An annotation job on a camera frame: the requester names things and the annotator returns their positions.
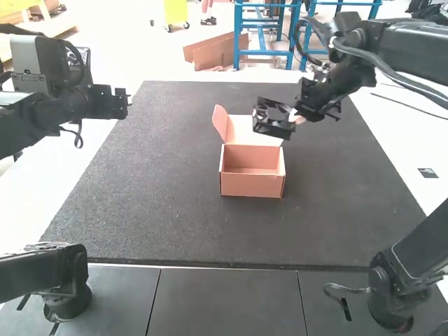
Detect yellow cart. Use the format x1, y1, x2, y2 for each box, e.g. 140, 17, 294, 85
163, 0, 191, 34

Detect person's legs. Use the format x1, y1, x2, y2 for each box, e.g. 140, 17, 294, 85
199, 0, 218, 27

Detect blue metal frame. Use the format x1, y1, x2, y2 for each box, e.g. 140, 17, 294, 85
300, 0, 382, 71
232, 0, 302, 71

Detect dark base panel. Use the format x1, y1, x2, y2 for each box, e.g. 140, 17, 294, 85
146, 267, 309, 336
297, 270, 448, 336
0, 264, 162, 336

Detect small black card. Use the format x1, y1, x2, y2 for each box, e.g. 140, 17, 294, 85
416, 167, 440, 181

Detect black square fan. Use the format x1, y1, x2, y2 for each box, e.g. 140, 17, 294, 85
251, 97, 297, 142

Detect cardboard box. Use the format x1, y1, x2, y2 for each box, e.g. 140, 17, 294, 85
211, 104, 287, 200

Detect black mat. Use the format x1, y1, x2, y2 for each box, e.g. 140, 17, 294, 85
39, 80, 430, 271

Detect brown cardboard sheets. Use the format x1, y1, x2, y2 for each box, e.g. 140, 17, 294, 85
182, 31, 250, 72

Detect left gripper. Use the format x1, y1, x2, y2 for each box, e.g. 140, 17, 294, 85
82, 83, 132, 120

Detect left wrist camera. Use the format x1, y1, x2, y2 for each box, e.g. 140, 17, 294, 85
9, 36, 53, 95

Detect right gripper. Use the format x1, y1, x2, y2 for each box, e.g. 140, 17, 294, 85
289, 77, 343, 125

